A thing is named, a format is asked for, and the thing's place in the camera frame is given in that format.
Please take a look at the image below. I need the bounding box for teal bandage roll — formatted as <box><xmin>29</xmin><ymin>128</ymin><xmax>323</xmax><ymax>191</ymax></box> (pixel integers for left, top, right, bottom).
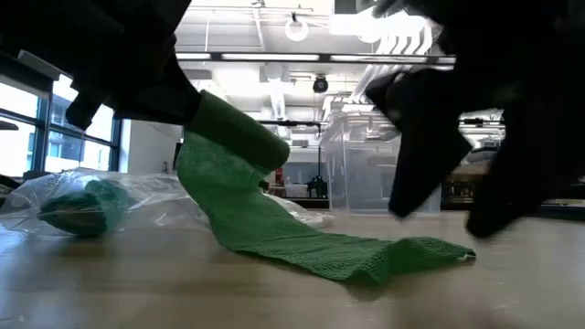
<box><xmin>37</xmin><ymin>177</ymin><xmax>134</xmax><ymax>239</ymax></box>

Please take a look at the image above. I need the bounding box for green bandage strip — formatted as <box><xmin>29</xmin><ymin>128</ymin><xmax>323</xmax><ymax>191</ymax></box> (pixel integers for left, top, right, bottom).
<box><xmin>175</xmin><ymin>90</ymin><xmax>477</xmax><ymax>287</ymax></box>

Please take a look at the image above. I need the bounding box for black stand frame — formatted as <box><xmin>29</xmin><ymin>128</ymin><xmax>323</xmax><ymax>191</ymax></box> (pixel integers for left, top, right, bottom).
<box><xmin>258</xmin><ymin>119</ymin><xmax>324</xmax><ymax>193</ymax></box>

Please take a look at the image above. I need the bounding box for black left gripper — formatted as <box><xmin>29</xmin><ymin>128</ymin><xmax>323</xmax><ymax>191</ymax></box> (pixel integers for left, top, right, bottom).
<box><xmin>0</xmin><ymin>0</ymin><xmax>203</xmax><ymax>133</ymax></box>

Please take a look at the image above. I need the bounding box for clear plastic container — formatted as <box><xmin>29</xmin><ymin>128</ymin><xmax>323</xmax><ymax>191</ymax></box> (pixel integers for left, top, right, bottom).
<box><xmin>318</xmin><ymin>111</ymin><xmax>443</xmax><ymax>216</ymax></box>

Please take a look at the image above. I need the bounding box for black ceiling camera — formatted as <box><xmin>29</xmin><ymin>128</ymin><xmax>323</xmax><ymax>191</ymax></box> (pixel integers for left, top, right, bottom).
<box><xmin>312</xmin><ymin>74</ymin><xmax>331</xmax><ymax>95</ymax></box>

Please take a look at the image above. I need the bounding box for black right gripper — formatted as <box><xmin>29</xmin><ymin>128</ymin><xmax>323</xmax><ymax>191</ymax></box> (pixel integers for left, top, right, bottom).
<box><xmin>364</xmin><ymin>0</ymin><xmax>585</xmax><ymax>239</ymax></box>

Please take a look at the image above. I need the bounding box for white cable loop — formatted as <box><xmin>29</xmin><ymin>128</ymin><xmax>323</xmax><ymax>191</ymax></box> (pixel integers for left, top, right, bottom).
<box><xmin>283</xmin><ymin>12</ymin><xmax>310</xmax><ymax>43</ymax></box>

